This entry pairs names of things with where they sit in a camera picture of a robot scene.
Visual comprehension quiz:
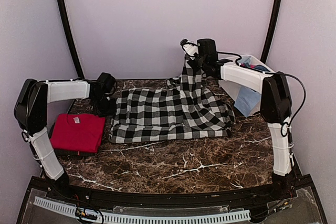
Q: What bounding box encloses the white slotted cable duct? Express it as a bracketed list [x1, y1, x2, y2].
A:
[34, 196, 250, 223]

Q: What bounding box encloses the blue garment in bin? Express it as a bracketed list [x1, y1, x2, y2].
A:
[254, 65, 269, 72]

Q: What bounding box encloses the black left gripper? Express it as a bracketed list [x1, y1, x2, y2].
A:
[92, 94, 118, 118]

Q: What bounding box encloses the pink garment in bin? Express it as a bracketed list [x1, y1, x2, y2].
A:
[241, 63, 256, 69]

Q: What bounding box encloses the right black frame post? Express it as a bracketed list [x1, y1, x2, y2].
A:
[260, 0, 281, 63]

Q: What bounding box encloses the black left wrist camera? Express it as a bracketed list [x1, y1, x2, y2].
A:
[97, 72, 117, 95]

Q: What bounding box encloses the black frame post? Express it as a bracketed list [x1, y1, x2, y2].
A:
[260, 0, 281, 63]
[57, 0, 85, 78]

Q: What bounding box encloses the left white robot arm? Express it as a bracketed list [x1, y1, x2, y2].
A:
[14, 73, 116, 181]

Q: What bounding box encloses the white plastic laundry bin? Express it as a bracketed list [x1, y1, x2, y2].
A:
[218, 55, 272, 116]

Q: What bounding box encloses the folded red t-shirt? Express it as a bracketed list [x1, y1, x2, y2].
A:
[50, 113, 106, 153]

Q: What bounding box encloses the light blue cloth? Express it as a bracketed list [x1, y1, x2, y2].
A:
[234, 86, 261, 117]

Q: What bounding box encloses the black white plaid shirt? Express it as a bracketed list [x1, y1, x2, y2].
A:
[109, 56, 235, 144]

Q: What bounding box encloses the black front rail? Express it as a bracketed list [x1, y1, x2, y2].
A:
[40, 179, 292, 209]

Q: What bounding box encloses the left black frame post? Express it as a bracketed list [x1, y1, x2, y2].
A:
[57, 0, 85, 78]

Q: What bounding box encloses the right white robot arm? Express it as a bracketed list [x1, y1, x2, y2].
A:
[186, 52, 295, 200]

